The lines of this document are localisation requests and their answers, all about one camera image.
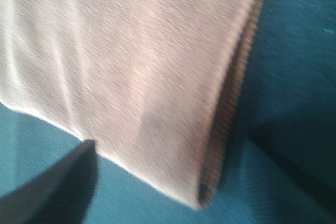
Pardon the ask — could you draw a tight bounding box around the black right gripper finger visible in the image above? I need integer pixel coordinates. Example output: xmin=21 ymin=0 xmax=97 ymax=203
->
xmin=1 ymin=140 xmax=98 ymax=223

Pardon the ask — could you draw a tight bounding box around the brown microfiber towel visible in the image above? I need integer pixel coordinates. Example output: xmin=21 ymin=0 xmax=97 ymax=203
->
xmin=1 ymin=0 xmax=263 ymax=209

